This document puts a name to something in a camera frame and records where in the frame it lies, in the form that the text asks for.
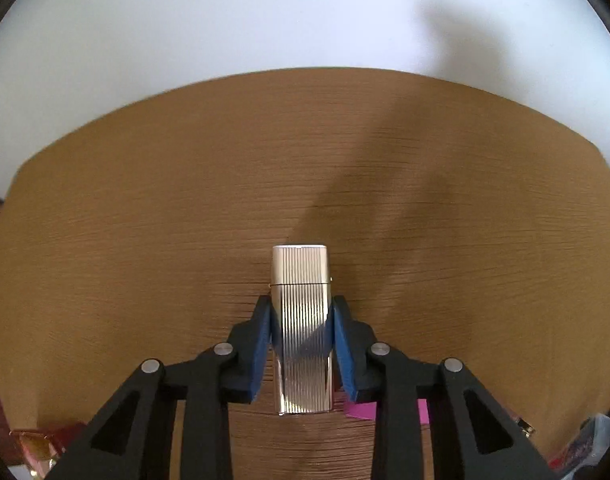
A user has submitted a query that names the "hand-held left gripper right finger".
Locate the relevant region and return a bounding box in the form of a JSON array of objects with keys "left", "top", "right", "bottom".
[{"left": 330, "top": 294, "right": 558, "bottom": 480}]

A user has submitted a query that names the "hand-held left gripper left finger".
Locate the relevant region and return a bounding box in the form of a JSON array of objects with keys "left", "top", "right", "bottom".
[{"left": 47, "top": 294, "right": 273, "bottom": 480}]

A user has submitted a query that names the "silver ribbed lighter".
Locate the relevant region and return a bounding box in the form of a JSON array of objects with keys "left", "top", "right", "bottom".
[{"left": 271, "top": 244, "right": 334, "bottom": 417}]

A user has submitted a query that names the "red tin box gold inside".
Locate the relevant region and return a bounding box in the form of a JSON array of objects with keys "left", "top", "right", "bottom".
[{"left": 9, "top": 424, "right": 88, "bottom": 478}]

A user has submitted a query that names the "small pink block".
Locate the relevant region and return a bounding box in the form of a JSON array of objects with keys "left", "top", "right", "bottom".
[{"left": 344, "top": 399, "right": 430, "bottom": 426}]

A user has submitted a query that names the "brown tablecloth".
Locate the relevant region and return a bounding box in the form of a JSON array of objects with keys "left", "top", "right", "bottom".
[{"left": 0, "top": 66, "right": 610, "bottom": 480}]

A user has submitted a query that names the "clear plastic packet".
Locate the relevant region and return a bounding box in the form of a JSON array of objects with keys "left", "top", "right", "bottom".
[{"left": 545, "top": 412, "right": 610, "bottom": 468}]

